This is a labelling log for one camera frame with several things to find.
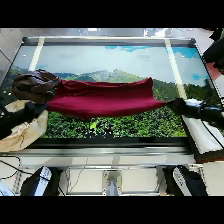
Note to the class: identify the red T-shirt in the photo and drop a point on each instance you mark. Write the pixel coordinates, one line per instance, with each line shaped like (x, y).
(106, 98)

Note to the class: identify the beige garment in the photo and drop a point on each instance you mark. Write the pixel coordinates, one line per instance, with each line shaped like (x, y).
(25, 133)

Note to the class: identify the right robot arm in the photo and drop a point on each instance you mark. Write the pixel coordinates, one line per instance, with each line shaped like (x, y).
(203, 113)

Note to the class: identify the brown garment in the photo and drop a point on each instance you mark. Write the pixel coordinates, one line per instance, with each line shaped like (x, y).
(35, 85)

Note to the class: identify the silver frame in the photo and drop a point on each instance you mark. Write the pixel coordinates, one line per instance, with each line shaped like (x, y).
(100, 152)

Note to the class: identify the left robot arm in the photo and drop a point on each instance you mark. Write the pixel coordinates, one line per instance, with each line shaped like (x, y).
(16, 120)

